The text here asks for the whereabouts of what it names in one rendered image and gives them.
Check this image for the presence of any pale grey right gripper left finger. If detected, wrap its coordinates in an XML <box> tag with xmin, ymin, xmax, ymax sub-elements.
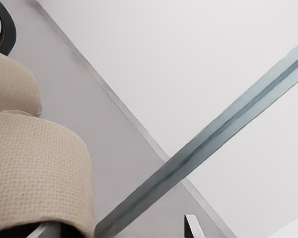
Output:
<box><xmin>27</xmin><ymin>218</ymin><xmax>51</xmax><ymax>238</ymax></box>

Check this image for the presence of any silver frame post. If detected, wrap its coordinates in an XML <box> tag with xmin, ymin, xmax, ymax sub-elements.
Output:
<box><xmin>95</xmin><ymin>36</ymin><xmax>298</xmax><ymax>238</ymax></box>

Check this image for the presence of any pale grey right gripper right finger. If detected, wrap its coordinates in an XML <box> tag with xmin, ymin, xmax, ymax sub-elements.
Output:
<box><xmin>184</xmin><ymin>214</ymin><xmax>206</xmax><ymax>238</ymax></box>

